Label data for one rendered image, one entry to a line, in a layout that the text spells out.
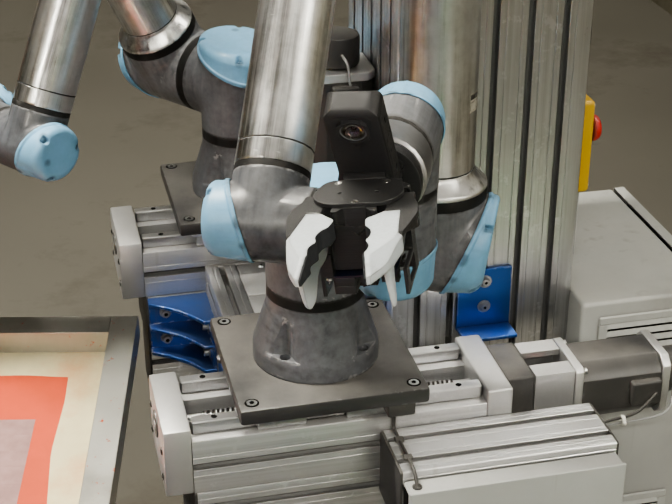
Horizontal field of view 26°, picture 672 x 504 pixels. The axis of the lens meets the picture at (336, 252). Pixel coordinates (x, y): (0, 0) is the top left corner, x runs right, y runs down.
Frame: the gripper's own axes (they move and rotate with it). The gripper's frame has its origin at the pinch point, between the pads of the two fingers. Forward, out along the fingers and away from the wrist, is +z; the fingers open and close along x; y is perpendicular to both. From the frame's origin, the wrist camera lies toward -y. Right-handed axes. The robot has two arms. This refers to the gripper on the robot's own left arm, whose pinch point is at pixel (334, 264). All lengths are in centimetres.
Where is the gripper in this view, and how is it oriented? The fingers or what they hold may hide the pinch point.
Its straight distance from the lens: 105.0
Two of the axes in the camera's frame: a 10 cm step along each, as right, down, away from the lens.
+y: 1.3, 8.9, 4.3
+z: -1.9, 4.5, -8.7
